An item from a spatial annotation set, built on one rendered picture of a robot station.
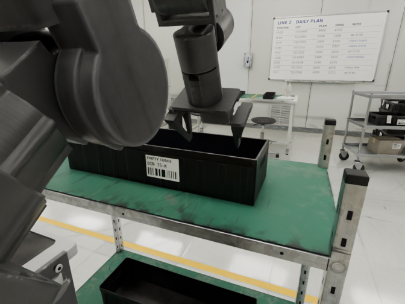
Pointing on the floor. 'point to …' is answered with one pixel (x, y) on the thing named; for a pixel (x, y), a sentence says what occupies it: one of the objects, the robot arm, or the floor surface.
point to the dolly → (391, 111)
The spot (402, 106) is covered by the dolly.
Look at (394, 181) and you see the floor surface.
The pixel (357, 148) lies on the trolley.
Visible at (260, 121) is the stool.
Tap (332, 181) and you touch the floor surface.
